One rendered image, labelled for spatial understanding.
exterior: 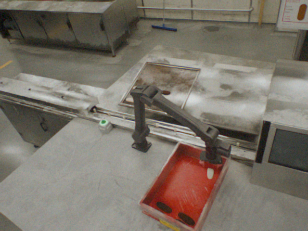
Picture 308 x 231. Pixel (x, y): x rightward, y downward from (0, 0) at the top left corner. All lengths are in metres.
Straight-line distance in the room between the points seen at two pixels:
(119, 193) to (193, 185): 0.43
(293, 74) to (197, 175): 0.75
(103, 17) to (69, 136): 2.68
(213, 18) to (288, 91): 4.12
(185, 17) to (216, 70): 3.55
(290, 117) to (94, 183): 1.14
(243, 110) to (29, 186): 1.48
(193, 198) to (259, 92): 0.89
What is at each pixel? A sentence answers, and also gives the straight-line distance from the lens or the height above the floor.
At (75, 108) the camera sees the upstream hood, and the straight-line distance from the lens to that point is 2.05.
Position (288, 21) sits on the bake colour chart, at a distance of 1.99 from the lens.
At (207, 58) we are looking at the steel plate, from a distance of 2.52.
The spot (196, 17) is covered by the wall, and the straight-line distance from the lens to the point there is 5.44.
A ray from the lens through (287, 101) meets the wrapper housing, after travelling 1.27.
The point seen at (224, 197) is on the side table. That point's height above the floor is 0.82.
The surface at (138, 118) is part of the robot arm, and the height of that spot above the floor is 1.12.
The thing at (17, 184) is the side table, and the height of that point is 0.82.
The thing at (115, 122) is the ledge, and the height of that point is 0.86.
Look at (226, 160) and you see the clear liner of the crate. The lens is 1.47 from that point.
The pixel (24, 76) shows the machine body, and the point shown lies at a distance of 3.05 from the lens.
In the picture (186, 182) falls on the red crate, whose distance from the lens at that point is 1.50.
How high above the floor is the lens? 2.09
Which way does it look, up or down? 41 degrees down
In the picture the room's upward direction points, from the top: 11 degrees counter-clockwise
